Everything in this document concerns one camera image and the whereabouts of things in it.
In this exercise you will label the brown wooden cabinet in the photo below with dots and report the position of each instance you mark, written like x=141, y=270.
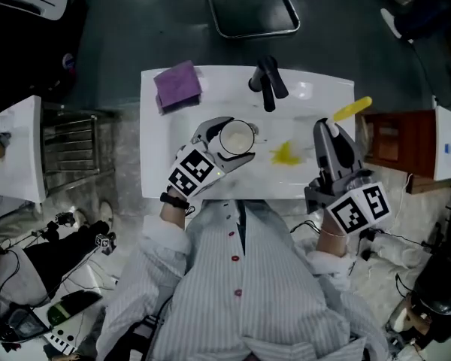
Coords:
x=394, y=141

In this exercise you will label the purple cloth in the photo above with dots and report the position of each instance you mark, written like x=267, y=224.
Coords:
x=176, y=85

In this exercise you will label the white plastic sheet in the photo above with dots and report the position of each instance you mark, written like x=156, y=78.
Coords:
x=398, y=250

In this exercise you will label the black faucet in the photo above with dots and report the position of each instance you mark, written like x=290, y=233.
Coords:
x=268, y=81

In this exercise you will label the person's left forearm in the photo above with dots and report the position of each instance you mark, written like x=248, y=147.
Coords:
x=173, y=219

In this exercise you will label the brown and grey scrubber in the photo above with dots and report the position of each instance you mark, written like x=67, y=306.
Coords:
x=2, y=145

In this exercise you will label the person's right forearm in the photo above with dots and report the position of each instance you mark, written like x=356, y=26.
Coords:
x=330, y=244

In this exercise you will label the person's striped shirt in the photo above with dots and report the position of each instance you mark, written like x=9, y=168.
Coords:
x=240, y=307

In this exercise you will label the black device with green stripe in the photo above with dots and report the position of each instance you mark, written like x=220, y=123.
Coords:
x=75, y=303

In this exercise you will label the black mesh office chair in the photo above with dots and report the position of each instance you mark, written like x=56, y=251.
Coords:
x=255, y=32

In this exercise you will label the black cabinet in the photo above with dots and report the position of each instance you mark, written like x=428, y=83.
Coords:
x=22, y=58

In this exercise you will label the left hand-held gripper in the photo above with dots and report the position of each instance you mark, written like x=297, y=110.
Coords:
x=191, y=171

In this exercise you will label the metal barred sink stand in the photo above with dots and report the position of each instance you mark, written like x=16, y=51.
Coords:
x=71, y=149

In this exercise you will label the white sink with white faucet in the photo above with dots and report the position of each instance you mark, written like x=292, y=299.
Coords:
x=19, y=156

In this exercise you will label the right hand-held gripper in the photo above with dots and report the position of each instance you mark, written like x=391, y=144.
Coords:
x=355, y=209

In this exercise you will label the white board with black marks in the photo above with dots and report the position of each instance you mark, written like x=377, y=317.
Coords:
x=60, y=340

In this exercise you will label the black wristband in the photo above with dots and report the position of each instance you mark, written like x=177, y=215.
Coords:
x=174, y=201

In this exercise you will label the white mug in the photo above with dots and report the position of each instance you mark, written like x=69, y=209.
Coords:
x=237, y=139

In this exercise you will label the white sink basin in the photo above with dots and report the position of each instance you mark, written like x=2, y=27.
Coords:
x=165, y=156

